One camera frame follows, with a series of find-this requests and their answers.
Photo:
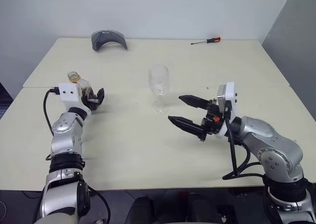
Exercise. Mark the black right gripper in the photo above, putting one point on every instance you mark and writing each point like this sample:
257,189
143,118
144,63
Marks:
212,126

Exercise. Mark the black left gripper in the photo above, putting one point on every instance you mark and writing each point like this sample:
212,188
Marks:
91,104

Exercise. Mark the clear plastic drink bottle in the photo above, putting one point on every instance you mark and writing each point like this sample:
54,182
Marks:
85,84

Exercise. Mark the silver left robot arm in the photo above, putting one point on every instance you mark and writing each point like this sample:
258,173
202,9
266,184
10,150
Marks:
65,135

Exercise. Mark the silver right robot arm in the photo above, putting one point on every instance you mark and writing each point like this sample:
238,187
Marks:
271,145

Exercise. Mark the clear wine glass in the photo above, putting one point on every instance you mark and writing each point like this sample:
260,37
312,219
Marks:
159,85

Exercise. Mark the grey baseball cap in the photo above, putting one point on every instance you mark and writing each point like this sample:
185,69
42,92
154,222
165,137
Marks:
98,39

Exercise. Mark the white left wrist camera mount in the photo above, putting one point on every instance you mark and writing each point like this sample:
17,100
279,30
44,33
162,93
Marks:
70,98

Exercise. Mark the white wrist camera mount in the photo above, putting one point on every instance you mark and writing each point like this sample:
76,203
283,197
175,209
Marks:
232,95
70,98

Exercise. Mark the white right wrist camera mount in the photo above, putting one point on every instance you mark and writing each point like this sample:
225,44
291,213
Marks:
232,95

